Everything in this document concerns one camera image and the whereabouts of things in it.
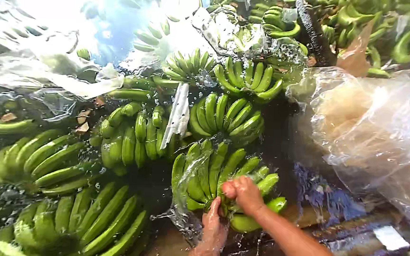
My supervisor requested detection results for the white square piece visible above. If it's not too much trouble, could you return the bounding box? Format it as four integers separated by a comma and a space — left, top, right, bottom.
373, 226, 410, 251

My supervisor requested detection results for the white translucent plastic sheet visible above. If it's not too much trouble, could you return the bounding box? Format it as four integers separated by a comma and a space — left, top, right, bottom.
0, 21, 125, 100

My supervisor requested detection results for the large clear plastic bag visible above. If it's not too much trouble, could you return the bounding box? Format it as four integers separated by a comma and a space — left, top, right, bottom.
286, 66, 410, 228

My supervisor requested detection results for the person's right forearm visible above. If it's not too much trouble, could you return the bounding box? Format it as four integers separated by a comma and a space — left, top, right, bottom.
253, 204, 334, 256

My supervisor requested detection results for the large brown dry leaf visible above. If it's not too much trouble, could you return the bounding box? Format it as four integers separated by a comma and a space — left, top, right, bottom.
336, 16, 377, 78

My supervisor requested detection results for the dark wet pole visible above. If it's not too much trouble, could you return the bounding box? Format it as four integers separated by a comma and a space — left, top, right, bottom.
296, 0, 337, 67

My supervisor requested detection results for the group of green banana bunches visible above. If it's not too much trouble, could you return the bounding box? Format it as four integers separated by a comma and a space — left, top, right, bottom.
0, 0, 410, 256

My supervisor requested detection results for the single green banana cluster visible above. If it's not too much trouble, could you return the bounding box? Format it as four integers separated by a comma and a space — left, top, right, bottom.
172, 139, 287, 233

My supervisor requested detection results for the white spotted strip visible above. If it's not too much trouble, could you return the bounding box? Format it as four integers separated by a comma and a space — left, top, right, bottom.
160, 82, 190, 150

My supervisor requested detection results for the person's left forearm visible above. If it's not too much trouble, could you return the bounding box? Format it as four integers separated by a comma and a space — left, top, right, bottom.
189, 240, 223, 256

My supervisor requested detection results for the person's right hand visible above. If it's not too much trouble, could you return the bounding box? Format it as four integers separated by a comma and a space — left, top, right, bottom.
221, 176, 265, 218

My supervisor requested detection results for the brown wooden beam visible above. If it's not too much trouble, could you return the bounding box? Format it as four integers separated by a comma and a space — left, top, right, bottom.
144, 199, 410, 256

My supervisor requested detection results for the person's left hand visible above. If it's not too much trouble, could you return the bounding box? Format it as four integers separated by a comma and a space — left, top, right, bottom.
201, 196, 229, 251

